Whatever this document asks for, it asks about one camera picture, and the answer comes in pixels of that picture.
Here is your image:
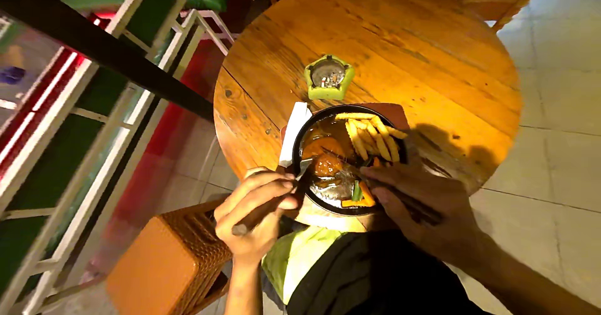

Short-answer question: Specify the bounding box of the person's right hand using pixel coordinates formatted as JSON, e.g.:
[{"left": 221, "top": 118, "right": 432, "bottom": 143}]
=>
[{"left": 361, "top": 162, "right": 491, "bottom": 264}]

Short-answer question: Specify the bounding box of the round wooden table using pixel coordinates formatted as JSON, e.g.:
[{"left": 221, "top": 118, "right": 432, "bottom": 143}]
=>
[{"left": 213, "top": 0, "right": 523, "bottom": 233}]

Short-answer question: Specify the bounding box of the dark table knife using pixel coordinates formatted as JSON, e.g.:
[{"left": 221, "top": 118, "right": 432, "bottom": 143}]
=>
[{"left": 321, "top": 146, "right": 443, "bottom": 225}]

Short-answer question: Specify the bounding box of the white and green railing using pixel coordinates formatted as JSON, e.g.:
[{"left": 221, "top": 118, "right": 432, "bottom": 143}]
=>
[{"left": 0, "top": 0, "right": 203, "bottom": 315}]

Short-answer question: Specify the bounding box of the orange carrot piece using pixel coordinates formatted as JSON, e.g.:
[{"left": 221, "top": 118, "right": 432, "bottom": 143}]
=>
[{"left": 341, "top": 181, "right": 376, "bottom": 208}]

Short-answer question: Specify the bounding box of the pile of french fries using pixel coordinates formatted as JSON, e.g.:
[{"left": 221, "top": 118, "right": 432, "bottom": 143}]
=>
[{"left": 335, "top": 112, "right": 408, "bottom": 163}]

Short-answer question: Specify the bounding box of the silver metal fork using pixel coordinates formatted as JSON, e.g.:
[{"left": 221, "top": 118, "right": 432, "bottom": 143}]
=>
[{"left": 232, "top": 158, "right": 313, "bottom": 237}]

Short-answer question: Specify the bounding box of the person's left forearm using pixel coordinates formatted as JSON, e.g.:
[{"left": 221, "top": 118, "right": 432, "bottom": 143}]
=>
[{"left": 224, "top": 256, "right": 263, "bottom": 315}]

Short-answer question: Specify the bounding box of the long black pole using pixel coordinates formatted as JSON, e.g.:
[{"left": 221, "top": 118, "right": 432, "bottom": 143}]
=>
[{"left": 0, "top": 0, "right": 215, "bottom": 122}]

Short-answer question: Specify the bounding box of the light green cloth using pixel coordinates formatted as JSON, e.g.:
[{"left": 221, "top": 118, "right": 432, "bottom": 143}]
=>
[{"left": 261, "top": 225, "right": 347, "bottom": 305}]

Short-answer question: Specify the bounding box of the brown woven stool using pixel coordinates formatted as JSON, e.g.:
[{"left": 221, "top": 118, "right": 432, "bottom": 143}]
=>
[{"left": 106, "top": 199, "right": 233, "bottom": 315}]

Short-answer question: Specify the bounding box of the round black sizzling pan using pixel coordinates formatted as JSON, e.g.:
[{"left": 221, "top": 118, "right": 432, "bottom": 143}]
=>
[{"left": 292, "top": 104, "right": 408, "bottom": 216}]

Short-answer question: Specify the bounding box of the white paper napkin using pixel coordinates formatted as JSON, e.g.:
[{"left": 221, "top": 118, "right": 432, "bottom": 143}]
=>
[{"left": 279, "top": 102, "right": 313, "bottom": 169}]

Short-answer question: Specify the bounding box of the person's left hand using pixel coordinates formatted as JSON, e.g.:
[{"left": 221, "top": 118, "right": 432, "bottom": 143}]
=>
[{"left": 214, "top": 166, "right": 299, "bottom": 262}]

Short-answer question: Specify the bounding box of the person's body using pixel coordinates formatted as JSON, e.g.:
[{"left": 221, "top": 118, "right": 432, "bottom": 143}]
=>
[{"left": 286, "top": 230, "right": 494, "bottom": 315}]

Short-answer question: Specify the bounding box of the brown meat patty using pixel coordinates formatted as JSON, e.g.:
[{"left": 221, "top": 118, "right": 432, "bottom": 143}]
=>
[{"left": 301, "top": 136, "right": 347, "bottom": 178}]

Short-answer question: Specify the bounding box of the person's right forearm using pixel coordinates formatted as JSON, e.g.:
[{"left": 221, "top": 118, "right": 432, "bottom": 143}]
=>
[{"left": 451, "top": 233, "right": 601, "bottom": 315}]

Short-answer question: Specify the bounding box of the green pentagonal ashtray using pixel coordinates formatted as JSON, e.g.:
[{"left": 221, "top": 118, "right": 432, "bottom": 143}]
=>
[{"left": 304, "top": 54, "right": 356, "bottom": 101}]

